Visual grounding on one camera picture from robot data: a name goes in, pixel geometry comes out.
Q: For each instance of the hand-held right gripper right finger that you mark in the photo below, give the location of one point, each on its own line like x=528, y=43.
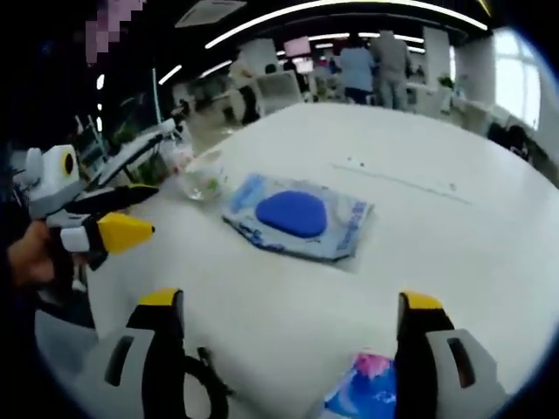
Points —
x=419, y=379

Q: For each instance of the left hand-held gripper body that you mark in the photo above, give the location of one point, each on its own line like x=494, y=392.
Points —
x=52, y=183

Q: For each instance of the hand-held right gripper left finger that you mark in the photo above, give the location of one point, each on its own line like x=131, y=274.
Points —
x=161, y=375

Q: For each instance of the blue tissue pack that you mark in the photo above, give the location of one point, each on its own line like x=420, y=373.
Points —
x=367, y=388

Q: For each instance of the white paper cup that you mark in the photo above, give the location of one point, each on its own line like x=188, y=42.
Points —
x=205, y=179

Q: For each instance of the wet wipes pack blue lid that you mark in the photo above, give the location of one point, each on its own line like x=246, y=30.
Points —
x=292, y=214

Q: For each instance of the person's left hand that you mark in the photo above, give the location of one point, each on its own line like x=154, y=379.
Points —
x=30, y=257

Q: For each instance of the open laptop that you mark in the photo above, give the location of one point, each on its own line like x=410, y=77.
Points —
x=144, y=142

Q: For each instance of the white table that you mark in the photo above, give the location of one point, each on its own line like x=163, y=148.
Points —
x=393, y=262

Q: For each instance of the ceiling air conditioner unit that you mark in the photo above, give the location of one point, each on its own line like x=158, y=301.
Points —
x=209, y=13

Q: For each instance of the pink lit monitor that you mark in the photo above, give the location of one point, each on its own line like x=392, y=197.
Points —
x=297, y=47

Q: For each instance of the black office chair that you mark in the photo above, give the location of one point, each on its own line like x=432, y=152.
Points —
x=519, y=139

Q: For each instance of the ceiling light strip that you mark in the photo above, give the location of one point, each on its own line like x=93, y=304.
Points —
x=305, y=15

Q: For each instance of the green potted plant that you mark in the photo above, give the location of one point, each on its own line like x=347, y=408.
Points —
x=446, y=83

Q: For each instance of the large bright window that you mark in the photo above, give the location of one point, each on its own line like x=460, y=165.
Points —
x=515, y=74

